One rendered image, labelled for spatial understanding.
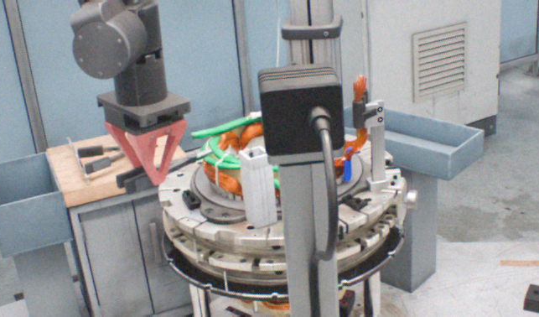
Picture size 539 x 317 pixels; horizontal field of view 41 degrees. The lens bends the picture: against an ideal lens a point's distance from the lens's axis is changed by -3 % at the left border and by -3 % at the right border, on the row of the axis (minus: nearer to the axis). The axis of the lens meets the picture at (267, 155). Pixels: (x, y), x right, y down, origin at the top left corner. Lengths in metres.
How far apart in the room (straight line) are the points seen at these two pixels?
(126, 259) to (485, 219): 2.12
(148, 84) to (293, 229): 0.40
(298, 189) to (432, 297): 0.88
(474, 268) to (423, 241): 0.14
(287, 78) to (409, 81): 2.98
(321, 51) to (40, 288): 0.65
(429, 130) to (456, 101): 2.38
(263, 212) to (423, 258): 0.49
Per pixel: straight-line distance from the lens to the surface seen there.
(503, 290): 1.30
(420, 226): 1.23
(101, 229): 1.14
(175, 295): 1.23
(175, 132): 0.81
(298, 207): 0.42
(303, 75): 0.40
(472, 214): 3.12
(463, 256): 1.39
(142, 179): 0.83
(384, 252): 0.94
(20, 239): 1.13
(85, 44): 0.72
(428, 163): 1.12
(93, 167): 1.10
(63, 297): 1.21
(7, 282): 3.03
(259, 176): 0.83
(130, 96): 0.79
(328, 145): 0.36
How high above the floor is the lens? 1.52
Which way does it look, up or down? 24 degrees down
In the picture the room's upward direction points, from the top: 5 degrees counter-clockwise
